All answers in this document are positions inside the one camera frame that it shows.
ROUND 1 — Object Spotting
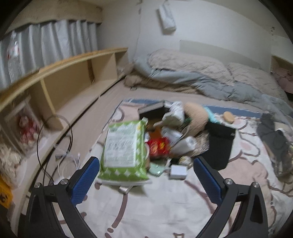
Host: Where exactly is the beige plush cushion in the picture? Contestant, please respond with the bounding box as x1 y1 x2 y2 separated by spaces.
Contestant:
184 102 209 136

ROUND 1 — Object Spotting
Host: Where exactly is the grey beige duvet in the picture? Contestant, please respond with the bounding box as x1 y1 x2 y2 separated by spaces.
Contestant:
125 49 290 111

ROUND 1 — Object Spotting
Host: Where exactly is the round wooden coaster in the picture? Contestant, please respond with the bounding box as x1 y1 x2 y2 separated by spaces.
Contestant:
223 111 235 124

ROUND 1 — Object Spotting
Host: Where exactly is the white rectangular box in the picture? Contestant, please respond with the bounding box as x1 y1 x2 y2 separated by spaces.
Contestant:
169 165 188 180

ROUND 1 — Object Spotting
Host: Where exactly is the wooden bedside shelf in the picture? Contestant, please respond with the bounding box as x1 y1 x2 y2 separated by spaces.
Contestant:
0 47 129 161

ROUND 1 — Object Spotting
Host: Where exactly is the white crumpled paper bag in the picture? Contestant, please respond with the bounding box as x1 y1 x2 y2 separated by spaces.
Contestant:
162 101 185 127

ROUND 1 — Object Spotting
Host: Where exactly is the grey curtain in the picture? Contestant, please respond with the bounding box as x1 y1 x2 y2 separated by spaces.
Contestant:
14 20 99 76

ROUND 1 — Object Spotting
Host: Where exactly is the dark clothes pile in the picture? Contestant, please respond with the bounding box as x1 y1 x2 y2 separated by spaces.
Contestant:
257 114 292 178

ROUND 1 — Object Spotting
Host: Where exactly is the red cigarette carton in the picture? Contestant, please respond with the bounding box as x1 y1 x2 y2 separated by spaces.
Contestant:
147 137 170 160

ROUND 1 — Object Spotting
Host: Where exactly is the black box with grey lid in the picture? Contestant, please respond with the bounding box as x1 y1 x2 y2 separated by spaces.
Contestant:
138 100 167 120

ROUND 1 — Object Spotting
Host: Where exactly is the mint green compact case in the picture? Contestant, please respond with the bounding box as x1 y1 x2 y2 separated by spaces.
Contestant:
149 162 165 176

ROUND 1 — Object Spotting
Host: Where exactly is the green wet wipes pack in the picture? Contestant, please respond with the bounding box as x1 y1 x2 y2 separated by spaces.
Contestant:
97 118 151 186

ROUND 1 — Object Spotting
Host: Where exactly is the black fabric bag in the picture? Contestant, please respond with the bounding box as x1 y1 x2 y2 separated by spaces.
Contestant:
201 122 235 171

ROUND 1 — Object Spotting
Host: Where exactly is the white charging cable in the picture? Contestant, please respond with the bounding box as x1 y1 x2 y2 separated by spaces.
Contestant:
53 144 82 179

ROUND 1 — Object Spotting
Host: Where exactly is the black cable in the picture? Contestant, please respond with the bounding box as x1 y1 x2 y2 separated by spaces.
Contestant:
36 114 74 186

